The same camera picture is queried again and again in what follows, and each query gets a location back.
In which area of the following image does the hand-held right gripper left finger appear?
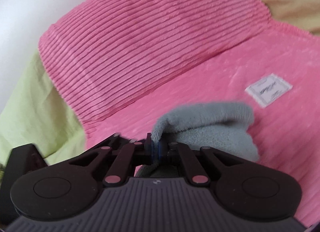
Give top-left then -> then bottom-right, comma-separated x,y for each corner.
68,133 -> 154,187

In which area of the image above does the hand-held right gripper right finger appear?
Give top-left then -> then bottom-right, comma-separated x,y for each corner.
157,141 -> 245,187

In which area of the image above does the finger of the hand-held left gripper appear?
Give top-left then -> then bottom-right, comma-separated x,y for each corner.
0,143 -> 48,225

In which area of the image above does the grey cleaning cloth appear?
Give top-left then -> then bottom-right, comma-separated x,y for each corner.
136,101 -> 260,177

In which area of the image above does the light green sofa cover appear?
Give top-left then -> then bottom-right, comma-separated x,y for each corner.
0,47 -> 88,166

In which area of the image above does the pink ribbed sofa cover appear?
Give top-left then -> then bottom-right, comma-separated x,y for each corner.
37,0 -> 273,123

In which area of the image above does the pink ribbed blanket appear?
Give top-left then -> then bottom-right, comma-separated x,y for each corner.
82,20 -> 320,230

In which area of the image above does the white sewn blanket label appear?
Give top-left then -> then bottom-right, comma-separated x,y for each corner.
245,73 -> 293,108

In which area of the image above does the beige sofa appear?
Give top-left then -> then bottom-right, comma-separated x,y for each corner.
256,0 -> 320,35

